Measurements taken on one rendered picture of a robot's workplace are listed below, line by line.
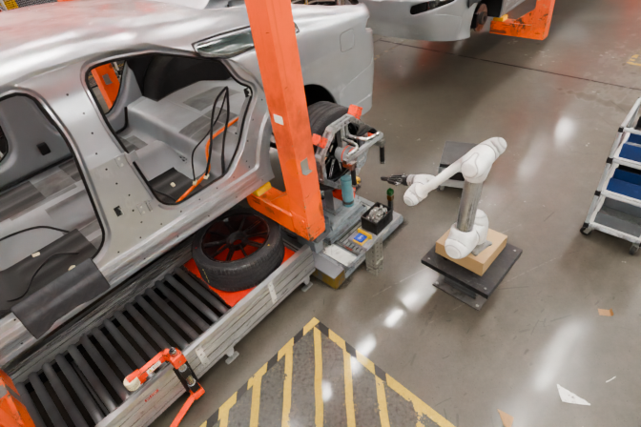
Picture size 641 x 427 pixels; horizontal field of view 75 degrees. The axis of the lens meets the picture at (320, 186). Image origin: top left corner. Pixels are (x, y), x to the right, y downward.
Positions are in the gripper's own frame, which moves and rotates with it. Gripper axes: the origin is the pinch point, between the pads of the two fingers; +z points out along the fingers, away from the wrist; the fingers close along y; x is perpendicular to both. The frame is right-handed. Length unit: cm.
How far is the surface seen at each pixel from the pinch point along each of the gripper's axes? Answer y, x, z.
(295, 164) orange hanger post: 67, -52, 8
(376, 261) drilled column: 32, 54, 5
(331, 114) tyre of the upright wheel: 5, -55, 26
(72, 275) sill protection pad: 186, -49, 75
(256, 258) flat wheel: 97, 7, 48
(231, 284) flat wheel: 116, 19, 62
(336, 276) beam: 58, 53, 25
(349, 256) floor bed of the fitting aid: 33, 56, 31
